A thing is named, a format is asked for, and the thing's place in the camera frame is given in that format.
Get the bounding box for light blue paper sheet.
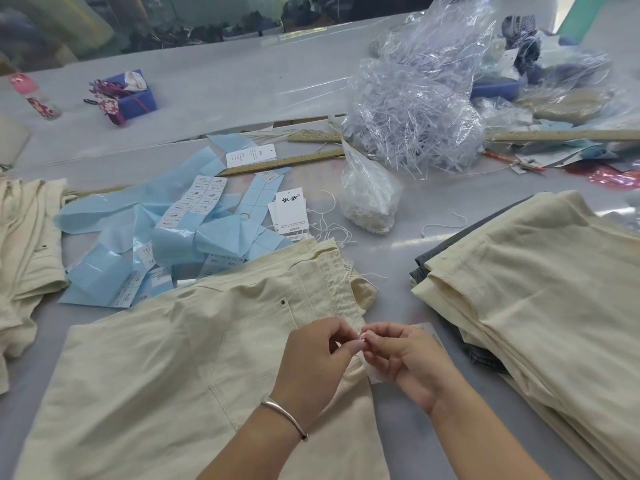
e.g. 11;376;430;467
515;139;622;163

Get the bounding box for beige garments in plastic bags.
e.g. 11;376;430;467
514;50;617;126

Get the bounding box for white paper hang tag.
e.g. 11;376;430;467
364;322;442;384

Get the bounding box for purple tissue box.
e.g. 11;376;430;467
82;70;159;126

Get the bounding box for single white printed tag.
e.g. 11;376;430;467
225;144;278;169

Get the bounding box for blue white patterned cloth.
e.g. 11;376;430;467
501;15;547;78

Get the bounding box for person's right forearm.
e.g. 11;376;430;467
425;381;551;480

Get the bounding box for dark grey folded garment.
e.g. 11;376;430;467
409;195;536;374

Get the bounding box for loose white string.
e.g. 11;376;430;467
421;211;469;239

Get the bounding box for dark garment pile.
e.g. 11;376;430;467
127;10;283;51

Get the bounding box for pile of light blue label sheets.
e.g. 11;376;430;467
54;134;313;309

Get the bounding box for stack of white hang tags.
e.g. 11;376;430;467
267;187;310;241

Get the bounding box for tangle of loose white strings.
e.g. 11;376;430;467
304;189;353;248

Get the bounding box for short wooden ruler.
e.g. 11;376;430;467
287;131;346;144

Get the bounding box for cream trousers with rivet pocket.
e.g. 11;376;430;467
15;238;381;480

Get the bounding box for green fabric roll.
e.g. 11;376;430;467
556;0;607;46

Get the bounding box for long wooden ruler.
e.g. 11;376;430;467
482;129;640;143

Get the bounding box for large clear bag of plastic strips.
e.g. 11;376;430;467
342;0;501;181

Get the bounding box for person's left hand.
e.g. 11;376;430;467
272;317;369;425

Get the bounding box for red plastic bag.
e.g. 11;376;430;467
562;162;640;191

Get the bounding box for red pen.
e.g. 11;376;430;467
482;149;547;174

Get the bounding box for small bag of white strings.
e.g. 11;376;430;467
339;137;404;235

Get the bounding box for crumpled cream trousers pile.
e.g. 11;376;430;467
0;177;71;395

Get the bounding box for pink floral bottle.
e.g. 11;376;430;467
9;72;63;121

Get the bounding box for silver bracelet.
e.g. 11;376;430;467
260;397;309;441

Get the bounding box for stack of folded cream trousers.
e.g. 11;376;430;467
411;191;640;480

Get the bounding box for person's right hand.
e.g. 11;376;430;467
360;322;469;416

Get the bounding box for person's left forearm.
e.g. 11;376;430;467
197;397;326;480

